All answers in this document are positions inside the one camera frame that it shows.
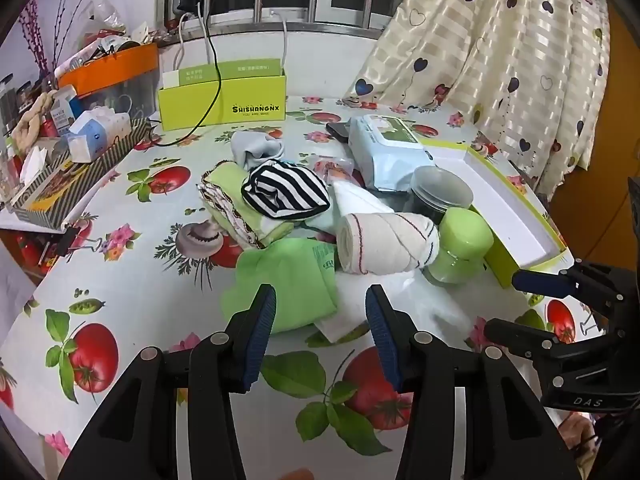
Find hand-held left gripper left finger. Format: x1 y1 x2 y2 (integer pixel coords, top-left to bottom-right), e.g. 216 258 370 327
57 282 278 480

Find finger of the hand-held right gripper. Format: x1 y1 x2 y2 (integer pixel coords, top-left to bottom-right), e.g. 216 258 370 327
511 261 637 317
484 317 571 361

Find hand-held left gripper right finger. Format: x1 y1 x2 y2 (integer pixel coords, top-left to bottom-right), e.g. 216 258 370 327
365 284 583 480

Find white cloth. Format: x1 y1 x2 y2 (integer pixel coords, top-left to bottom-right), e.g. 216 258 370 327
312 305 373 343

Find green cloth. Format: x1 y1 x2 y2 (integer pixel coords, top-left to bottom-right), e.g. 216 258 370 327
220 237 341 333

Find white tray box lime rim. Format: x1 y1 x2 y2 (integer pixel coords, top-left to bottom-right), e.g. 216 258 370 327
422 141 568 288

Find white towel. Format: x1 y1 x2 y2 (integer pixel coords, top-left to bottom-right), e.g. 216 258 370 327
334 211 441 276

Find blue face mask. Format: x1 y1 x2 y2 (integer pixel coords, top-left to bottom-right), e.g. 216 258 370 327
300 212 341 233

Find green towel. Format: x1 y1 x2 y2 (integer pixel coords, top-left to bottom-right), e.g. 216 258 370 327
197 160 296 251

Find black white striped sock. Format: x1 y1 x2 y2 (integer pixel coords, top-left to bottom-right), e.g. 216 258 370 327
241 160 332 221

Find grey sock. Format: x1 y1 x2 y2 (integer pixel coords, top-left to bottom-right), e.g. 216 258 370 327
230 130 286 171

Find person's right hand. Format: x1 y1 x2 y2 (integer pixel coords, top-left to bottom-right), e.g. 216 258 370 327
557 410 603 466

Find green lid jar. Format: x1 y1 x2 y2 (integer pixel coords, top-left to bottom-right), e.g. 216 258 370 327
422 207 496 286

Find fruit print tablecloth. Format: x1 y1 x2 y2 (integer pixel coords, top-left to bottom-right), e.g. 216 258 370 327
0 92 596 480

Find clear plastic jar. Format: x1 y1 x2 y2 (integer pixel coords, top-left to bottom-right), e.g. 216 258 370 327
402 165 475 226

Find clear plastic bag pink contents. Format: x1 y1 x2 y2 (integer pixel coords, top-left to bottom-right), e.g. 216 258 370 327
305 154 361 186

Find wet wipes pack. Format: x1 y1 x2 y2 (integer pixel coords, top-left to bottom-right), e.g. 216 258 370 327
347 114 436 193

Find brown wooden cabinet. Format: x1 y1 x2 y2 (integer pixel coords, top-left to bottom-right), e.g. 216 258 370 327
547 5 640 261

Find black phone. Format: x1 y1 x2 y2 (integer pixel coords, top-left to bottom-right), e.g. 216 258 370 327
326 121 357 142

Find black binder clip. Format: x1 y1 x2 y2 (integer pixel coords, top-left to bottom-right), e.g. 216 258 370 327
42 226 103 261

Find striped cardboard tray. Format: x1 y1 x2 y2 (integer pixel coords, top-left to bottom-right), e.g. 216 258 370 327
7 119 153 228

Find lime green cardboard box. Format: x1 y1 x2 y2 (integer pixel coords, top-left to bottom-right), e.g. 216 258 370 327
157 60 288 132

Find heart print curtain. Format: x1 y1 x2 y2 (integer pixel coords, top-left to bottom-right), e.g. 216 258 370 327
342 0 613 201

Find blue white tissue pack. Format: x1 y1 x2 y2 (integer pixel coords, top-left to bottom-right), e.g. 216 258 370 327
67 110 132 163

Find white tissue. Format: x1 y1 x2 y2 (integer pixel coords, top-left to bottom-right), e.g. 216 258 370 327
20 145 56 186

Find small blue white box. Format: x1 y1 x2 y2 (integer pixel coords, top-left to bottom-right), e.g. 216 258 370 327
50 85 83 136

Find orange storage box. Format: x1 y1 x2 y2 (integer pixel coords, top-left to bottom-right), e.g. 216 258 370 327
57 42 160 98

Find beige braided headband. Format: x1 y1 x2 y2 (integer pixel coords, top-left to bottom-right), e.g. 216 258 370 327
10 92 56 153

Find crumpled clear plastic bag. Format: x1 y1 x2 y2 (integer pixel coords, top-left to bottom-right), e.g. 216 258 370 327
75 0 136 46

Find purple flower branches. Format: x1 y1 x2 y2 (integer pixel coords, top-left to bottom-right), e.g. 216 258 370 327
17 0 106 76

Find black cable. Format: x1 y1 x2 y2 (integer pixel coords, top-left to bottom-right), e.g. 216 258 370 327
150 0 223 147

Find white cable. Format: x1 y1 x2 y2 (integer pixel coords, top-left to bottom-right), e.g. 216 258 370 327
172 2 211 73
270 9 288 73

